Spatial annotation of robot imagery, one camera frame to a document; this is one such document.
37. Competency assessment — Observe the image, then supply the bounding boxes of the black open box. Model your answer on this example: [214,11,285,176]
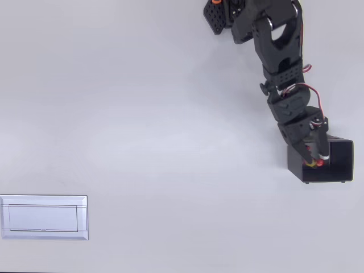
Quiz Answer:
[287,135,355,184]

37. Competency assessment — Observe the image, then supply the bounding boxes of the black base orange clamps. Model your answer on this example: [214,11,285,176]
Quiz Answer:
[202,0,249,36]

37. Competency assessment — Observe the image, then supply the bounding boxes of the white rectangular tray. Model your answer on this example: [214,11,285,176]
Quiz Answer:
[0,194,90,241]

